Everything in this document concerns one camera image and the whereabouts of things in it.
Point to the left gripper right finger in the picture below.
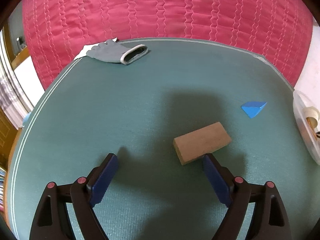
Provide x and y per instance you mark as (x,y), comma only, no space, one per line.
(269,219)

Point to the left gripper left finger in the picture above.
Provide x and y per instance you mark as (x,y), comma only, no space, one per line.
(51,219)

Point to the brown wooden block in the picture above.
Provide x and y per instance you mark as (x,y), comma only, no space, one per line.
(193,145)

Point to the blue wedge block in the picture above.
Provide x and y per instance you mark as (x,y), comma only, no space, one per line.
(253,108)

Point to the white paper cup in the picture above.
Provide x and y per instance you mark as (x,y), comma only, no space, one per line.
(312,116)

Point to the green table mat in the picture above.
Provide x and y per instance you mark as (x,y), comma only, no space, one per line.
(136,111)

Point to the clear plastic bowl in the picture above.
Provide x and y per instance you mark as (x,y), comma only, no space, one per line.
(310,135)

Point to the red quilted bedspread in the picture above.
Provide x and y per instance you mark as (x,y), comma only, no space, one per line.
(56,30)

